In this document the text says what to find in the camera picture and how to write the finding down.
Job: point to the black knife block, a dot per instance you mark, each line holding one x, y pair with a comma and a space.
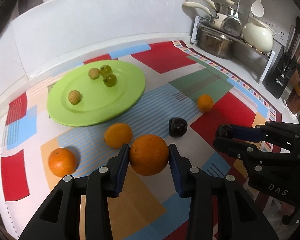
281, 72

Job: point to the medium orange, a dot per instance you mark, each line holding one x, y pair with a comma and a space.
62, 162

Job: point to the small orange tangerine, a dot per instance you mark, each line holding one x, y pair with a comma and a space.
205, 103

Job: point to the tan round fruit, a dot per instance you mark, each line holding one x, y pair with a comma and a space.
74, 97
94, 73

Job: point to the colourful patchwork table mat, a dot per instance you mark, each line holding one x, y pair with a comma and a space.
187, 96

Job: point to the metal dish rack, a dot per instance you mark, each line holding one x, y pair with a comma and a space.
259, 62

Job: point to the dark purple plum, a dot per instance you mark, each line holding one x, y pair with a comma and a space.
177, 127

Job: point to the green round plate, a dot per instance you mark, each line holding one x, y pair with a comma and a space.
98, 103

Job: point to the green plum fruit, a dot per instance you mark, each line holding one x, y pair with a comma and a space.
105, 70
110, 80

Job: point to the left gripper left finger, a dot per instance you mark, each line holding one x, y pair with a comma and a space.
105, 182

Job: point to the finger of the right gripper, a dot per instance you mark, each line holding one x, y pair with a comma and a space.
242, 133
244, 151

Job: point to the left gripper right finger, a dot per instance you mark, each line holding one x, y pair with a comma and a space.
192, 182

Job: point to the cream handled saucepan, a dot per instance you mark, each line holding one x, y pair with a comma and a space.
226, 8
214, 19

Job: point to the large orange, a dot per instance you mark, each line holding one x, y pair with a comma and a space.
148, 155

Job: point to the white rice spoon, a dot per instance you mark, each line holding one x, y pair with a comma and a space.
257, 8

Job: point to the steel skimmer ladle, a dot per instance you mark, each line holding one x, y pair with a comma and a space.
232, 25

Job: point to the cream enamel pot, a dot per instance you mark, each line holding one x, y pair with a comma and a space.
258, 35

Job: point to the steel cooking pot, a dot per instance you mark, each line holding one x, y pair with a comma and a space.
216, 44

